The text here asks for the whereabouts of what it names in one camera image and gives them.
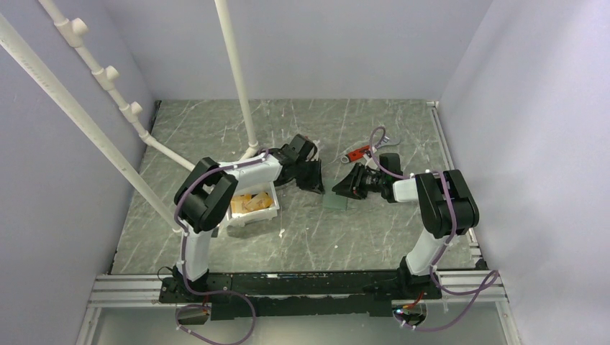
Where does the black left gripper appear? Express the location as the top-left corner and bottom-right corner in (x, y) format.
(293, 157), (325, 195)

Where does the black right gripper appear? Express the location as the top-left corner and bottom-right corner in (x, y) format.
(332, 163), (385, 200)

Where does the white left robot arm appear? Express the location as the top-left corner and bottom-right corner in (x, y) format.
(173, 134), (324, 302)

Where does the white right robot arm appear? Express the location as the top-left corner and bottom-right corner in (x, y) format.
(332, 153), (480, 298)

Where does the clear plastic tray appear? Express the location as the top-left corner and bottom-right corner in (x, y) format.
(222, 182), (280, 228)

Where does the red handled adjustable wrench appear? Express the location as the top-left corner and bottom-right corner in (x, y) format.
(340, 136), (401, 164)

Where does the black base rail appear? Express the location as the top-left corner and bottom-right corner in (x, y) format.
(159, 268), (442, 321)

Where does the aluminium extrusion frame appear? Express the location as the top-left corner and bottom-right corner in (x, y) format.
(76, 275), (161, 344)

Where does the white pvc pipe frame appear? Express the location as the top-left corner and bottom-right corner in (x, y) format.
(0, 0), (260, 234)

